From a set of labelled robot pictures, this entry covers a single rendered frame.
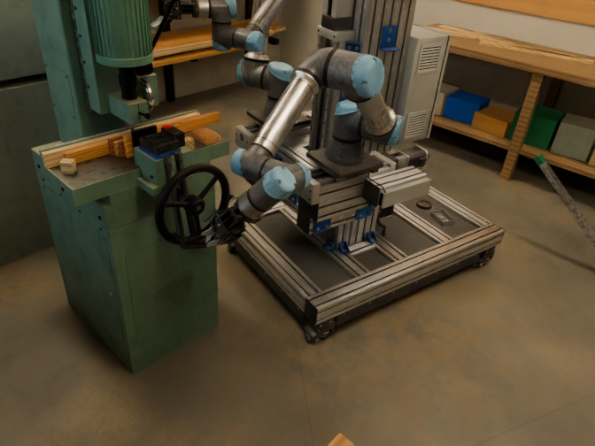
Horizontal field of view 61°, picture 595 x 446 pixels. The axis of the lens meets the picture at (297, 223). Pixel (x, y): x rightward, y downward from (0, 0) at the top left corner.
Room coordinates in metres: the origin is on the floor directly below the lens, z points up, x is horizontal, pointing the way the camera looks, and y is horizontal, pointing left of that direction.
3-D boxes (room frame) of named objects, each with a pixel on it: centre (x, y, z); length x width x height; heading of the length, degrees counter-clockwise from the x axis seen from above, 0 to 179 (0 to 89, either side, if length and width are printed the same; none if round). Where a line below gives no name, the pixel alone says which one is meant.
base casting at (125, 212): (1.70, 0.69, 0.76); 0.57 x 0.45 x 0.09; 48
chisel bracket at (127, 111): (1.63, 0.61, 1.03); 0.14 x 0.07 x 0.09; 48
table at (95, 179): (1.54, 0.52, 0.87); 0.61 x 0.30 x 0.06; 138
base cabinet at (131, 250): (1.69, 0.69, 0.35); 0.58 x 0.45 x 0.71; 48
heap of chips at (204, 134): (1.74, 0.37, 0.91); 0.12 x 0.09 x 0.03; 48
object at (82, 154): (1.66, 0.55, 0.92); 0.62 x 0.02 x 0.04; 138
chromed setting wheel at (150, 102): (1.79, 0.61, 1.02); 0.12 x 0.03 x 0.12; 48
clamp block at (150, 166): (1.48, 0.46, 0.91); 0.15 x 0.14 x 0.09; 138
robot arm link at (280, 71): (2.23, 0.13, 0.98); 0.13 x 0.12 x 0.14; 64
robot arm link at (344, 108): (1.82, -0.17, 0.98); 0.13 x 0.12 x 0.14; 62
